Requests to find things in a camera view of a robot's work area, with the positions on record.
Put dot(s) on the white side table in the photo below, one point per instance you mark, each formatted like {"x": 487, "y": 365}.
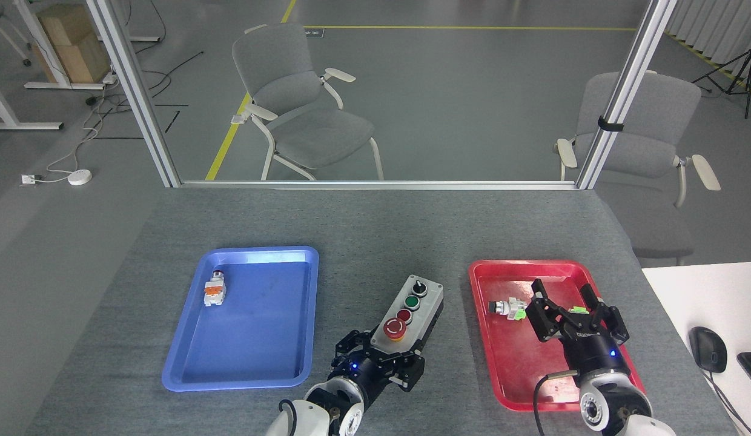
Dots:
{"x": 702, "y": 297}

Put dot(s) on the red plastic tray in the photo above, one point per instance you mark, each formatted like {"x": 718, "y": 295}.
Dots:
{"x": 509, "y": 351}

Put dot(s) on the white desk frame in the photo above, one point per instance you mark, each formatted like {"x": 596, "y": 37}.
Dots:
{"x": 42, "y": 85}

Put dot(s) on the black tripod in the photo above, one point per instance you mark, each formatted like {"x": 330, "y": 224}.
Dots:
{"x": 742, "y": 72}

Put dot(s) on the blue plastic tray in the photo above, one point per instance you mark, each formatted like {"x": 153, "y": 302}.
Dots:
{"x": 254, "y": 327}

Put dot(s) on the black computer mouse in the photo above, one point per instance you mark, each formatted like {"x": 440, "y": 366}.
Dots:
{"x": 707, "y": 349}

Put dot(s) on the grey chair white armrests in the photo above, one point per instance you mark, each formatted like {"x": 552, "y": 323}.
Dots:
{"x": 303, "y": 121}
{"x": 654, "y": 133}

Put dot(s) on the white ribbed wall panel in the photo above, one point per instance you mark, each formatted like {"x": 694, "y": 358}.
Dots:
{"x": 714, "y": 30}

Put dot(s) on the silver aluminium post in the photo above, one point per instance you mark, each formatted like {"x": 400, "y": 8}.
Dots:
{"x": 136, "y": 91}
{"x": 624, "y": 91}

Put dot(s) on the silver push button green block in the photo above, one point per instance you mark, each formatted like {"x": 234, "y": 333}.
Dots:
{"x": 506, "y": 307}

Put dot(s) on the white floor socket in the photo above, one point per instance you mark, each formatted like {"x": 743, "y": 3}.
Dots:
{"x": 28, "y": 179}

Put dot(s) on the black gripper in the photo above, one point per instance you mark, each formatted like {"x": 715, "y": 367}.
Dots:
{"x": 363, "y": 375}
{"x": 596, "y": 357}

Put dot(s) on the red push button orange block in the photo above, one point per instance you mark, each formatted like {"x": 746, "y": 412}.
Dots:
{"x": 215, "y": 290}

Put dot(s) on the cardboard box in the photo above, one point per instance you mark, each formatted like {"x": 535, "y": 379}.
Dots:
{"x": 72, "y": 42}

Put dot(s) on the silver aluminium cross rail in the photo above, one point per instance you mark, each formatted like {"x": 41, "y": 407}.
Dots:
{"x": 375, "y": 184}

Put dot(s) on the grey control box with buttons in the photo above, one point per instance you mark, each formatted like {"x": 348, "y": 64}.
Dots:
{"x": 412, "y": 312}

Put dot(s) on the white round floor device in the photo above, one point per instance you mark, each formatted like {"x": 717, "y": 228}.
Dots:
{"x": 80, "y": 177}

